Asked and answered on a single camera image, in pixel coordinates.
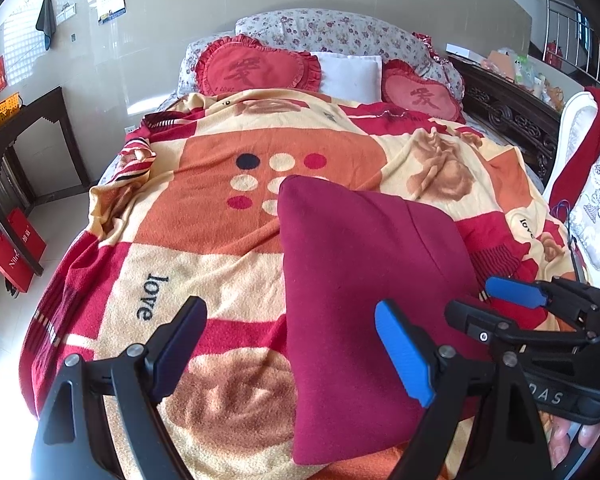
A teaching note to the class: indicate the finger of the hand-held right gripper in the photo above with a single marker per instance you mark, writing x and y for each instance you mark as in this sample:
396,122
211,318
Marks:
515,291
485,325

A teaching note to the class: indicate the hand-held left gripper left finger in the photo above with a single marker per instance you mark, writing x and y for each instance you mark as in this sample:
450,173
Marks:
180,355

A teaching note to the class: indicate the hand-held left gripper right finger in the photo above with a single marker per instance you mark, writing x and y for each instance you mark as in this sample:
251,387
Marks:
405,355

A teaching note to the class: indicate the maroon sweater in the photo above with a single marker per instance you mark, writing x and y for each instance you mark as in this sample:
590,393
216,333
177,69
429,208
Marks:
360,270

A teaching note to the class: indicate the person's right hand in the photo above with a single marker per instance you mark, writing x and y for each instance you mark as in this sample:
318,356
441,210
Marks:
562,440

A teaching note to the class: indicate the white upholstered chair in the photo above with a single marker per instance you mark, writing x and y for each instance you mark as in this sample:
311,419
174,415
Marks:
587,230

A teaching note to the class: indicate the printed orange red blanket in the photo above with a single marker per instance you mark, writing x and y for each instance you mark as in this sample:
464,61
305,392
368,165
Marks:
205,240

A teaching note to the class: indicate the dark carved wooden headboard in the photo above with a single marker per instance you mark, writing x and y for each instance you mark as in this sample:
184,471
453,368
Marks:
510,110

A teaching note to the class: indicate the red boxes on floor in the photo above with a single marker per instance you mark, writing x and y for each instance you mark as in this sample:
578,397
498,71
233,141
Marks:
10,265

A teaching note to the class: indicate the red gift bag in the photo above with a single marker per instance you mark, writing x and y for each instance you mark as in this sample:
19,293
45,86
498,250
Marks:
27,232

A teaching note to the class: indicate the pile of packets and bottles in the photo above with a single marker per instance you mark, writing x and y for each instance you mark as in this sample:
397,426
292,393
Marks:
525,77

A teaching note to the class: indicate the small red heart pillow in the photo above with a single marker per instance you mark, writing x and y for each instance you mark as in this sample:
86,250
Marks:
420,95

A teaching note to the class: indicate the flat white box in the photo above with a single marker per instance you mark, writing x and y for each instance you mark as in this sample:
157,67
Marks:
465,51

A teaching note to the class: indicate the metal stair railing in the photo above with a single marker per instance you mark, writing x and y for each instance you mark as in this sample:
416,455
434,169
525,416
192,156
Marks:
555,25

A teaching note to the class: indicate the white pillow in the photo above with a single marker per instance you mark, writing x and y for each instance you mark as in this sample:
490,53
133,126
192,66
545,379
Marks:
350,75

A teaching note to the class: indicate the dark wooden side table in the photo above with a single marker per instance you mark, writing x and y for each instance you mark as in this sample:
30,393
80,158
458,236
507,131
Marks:
45,115

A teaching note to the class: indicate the floral pillow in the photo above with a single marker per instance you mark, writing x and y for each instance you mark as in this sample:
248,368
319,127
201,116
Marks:
187,67

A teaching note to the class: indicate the large red heart pillow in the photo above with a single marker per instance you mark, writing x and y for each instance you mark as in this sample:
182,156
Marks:
255,67

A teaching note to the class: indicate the orange plastic basket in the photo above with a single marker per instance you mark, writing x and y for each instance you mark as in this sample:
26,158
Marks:
0,110

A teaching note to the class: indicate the floral rolled quilt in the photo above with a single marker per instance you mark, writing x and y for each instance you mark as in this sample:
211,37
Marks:
340,30

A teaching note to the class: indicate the glass block window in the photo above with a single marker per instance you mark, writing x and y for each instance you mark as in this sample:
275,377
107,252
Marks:
22,40

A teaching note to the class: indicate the dark hanging cloth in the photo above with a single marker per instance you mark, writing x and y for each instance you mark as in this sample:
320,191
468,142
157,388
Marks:
45,20

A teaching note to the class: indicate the red wall sticker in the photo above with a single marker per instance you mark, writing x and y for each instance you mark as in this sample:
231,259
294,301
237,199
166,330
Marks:
0,74

